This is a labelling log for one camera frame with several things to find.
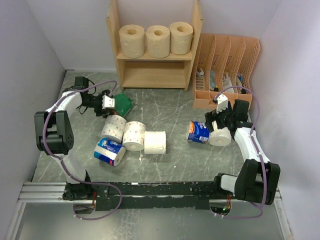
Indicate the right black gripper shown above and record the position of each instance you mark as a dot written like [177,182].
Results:
[213,116]

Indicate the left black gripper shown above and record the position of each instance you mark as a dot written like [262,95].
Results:
[100,112]

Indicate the green brown paper roll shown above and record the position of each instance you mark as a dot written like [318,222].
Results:
[123,105]

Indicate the beige paper roll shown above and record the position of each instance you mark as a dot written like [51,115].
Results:
[132,41]
[181,34]
[158,41]

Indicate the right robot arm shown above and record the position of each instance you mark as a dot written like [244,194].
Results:
[258,178]

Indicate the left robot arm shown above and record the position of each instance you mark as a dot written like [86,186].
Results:
[54,134]

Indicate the wooden two-tier shelf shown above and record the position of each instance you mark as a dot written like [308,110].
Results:
[171,72]

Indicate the blue wrapped roll right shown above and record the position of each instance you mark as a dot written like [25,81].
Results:
[198,132]

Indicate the blue wrapped roll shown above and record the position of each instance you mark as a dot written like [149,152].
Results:
[109,151]
[198,132]

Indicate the plain white roll right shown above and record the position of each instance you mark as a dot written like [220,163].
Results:
[220,137]

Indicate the plain white roll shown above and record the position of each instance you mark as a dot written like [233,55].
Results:
[155,142]
[220,137]

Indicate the pink dotted roll left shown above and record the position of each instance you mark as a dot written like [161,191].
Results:
[114,128]

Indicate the pink dotted roll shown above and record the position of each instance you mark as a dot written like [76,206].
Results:
[134,136]
[114,128]

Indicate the papers in organizer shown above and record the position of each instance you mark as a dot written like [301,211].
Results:
[227,84]

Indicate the white item in organizer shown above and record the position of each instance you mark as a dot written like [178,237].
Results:
[200,73]

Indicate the blue item in organizer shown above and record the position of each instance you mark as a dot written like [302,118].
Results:
[212,81]

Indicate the dark items in organizer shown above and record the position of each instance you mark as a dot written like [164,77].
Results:
[239,82]

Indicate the pink dotted roll right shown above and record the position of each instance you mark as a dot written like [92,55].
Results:
[134,136]

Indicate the blue wrapped roll left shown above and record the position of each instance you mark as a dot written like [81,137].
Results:
[109,151]

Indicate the orange plastic file organizer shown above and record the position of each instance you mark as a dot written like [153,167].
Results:
[223,53]

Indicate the plain white roll centre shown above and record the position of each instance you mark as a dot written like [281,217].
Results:
[155,142]

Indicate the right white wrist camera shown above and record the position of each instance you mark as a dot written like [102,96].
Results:
[222,103]

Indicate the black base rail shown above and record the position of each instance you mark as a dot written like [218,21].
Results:
[147,195]

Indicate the aluminium extrusion rail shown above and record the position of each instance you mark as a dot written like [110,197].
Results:
[42,192]

